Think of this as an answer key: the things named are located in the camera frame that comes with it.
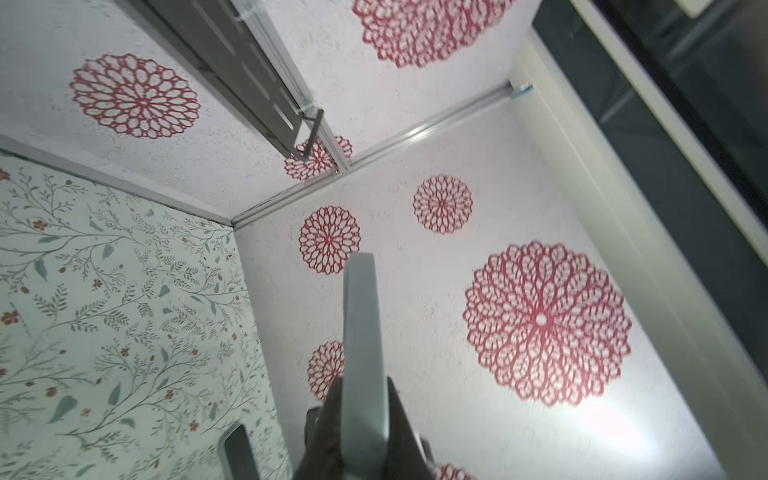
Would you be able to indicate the grey wall shelf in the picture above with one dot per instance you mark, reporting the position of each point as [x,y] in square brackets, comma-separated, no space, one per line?
[213,38]

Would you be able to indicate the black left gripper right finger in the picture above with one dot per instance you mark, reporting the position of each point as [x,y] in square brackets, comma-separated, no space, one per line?
[404,460]

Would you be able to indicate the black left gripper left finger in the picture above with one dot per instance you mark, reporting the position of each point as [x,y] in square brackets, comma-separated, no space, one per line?
[322,456]

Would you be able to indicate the black phone in blue case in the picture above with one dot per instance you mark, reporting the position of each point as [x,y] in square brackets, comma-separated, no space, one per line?
[236,455]

